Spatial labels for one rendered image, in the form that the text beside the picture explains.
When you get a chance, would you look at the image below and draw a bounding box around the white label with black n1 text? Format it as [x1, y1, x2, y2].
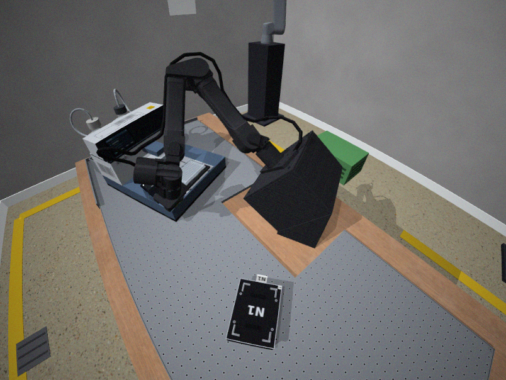
[256, 274, 267, 283]

